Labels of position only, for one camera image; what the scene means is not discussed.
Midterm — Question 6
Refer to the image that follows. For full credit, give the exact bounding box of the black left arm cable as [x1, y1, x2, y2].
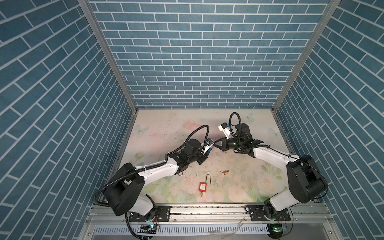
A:
[92, 124, 210, 208]

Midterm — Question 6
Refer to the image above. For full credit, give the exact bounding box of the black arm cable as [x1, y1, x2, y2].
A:
[92, 124, 210, 208]
[229, 112, 329, 201]

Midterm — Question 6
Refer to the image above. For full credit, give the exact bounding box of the aluminium left corner post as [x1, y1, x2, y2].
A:
[78, 0, 138, 114]

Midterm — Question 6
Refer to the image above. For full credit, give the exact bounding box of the aluminium corner post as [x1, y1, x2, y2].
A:
[272, 0, 341, 115]
[78, 0, 138, 114]

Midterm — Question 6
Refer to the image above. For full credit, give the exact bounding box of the aluminium right corner post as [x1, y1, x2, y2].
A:
[272, 0, 341, 115]

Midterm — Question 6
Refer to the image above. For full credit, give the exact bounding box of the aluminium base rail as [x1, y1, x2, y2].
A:
[80, 203, 342, 240]

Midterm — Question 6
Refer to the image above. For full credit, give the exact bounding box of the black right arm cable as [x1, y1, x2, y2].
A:
[229, 112, 329, 201]

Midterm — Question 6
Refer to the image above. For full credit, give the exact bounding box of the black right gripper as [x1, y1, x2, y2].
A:
[212, 138, 243, 152]

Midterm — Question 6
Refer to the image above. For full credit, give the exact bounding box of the red safety padlock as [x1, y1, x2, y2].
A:
[199, 174, 212, 197]

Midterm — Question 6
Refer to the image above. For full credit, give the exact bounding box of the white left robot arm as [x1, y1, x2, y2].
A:
[102, 138, 214, 221]

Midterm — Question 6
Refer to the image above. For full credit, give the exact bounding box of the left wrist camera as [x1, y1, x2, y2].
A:
[202, 138, 215, 155]

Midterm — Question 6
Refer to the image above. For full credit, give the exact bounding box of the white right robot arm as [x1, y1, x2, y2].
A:
[218, 123, 328, 220]

